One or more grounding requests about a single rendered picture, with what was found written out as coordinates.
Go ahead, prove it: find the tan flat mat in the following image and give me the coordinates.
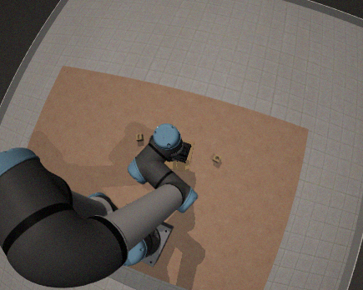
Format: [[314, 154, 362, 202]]
[[164, 140, 194, 172]]

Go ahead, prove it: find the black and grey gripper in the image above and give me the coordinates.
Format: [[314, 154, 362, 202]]
[[167, 142, 191, 163]]

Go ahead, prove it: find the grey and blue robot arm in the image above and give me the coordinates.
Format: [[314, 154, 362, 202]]
[[0, 123, 198, 288]]

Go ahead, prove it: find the tan block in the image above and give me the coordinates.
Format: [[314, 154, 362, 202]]
[[135, 133, 144, 142], [213, 153, 222, 163]]

